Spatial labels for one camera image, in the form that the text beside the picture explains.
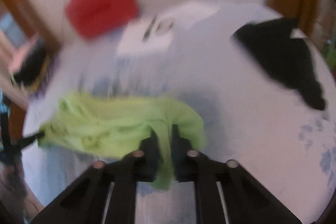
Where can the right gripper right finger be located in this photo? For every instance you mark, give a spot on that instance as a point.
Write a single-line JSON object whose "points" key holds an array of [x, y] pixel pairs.
{"points": [[225, 192]]}

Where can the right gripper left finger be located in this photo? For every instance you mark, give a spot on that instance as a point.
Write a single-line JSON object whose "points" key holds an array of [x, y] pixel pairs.
{"points": [[106, 193]]}

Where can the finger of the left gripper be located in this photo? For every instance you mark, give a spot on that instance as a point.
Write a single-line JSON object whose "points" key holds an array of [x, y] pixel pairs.
{"points": [[24, 142]]}

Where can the lime green garment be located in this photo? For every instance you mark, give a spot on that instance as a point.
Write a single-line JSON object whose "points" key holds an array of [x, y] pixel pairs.
{"points": [[114, 127]]}

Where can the stack of folded clothes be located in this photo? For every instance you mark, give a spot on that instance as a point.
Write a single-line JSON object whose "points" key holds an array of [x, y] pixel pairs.
{"points": [[32, 67]]}

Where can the floral blue bed sheet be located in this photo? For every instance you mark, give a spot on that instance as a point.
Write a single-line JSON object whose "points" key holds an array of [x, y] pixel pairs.
{"points": [[284, 144]]}

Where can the black garment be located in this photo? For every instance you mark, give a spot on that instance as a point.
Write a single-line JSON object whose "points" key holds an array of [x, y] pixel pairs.
{"points": [[284, 59]]}

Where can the red bear suitcase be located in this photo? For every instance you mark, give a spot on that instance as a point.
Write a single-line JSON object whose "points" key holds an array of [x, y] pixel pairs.
{"points": [[91, 18]]}

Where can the black marker pen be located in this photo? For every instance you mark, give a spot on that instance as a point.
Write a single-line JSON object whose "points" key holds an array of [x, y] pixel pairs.
{"points": [[148, 30]]}

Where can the white paper sheet front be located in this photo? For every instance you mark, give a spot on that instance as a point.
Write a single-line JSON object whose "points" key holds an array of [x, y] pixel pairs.
{"points": [[131, 43]]}

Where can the white paper sheet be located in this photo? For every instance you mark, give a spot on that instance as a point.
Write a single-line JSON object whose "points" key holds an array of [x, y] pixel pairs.
{"points": [[131, 43], [188, 14]]}

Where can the white paper sheet back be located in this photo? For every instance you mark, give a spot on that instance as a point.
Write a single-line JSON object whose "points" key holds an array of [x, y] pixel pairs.
{"points": [[188, 14]]}

